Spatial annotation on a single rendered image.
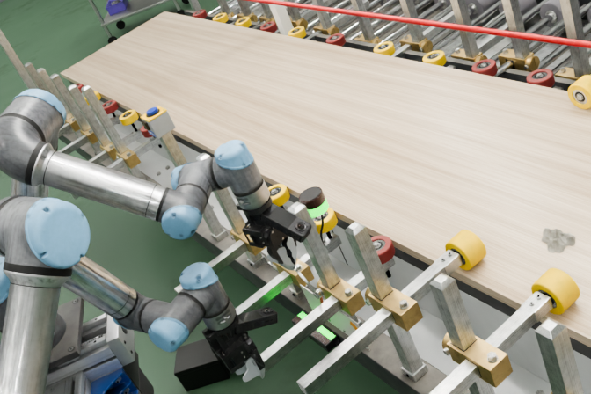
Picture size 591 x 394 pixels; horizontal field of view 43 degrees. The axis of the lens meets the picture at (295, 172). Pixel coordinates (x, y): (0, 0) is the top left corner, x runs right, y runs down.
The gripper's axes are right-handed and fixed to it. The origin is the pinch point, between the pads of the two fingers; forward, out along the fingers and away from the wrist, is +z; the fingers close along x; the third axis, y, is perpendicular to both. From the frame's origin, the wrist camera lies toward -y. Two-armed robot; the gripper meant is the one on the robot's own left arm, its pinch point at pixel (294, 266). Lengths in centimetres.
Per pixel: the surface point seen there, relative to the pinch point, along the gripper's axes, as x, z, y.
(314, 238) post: -7.9, -2.0, -1.9
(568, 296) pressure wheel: -9, 5, -62
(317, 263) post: -6.2, 4.8, -1.2
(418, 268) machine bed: -24.1, 20.9, -15.8
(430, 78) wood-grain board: -102, 11, 14
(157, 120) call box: -32, -19, 68
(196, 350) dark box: -23, 89, 109
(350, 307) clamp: -3.6, 16.0, -8.2
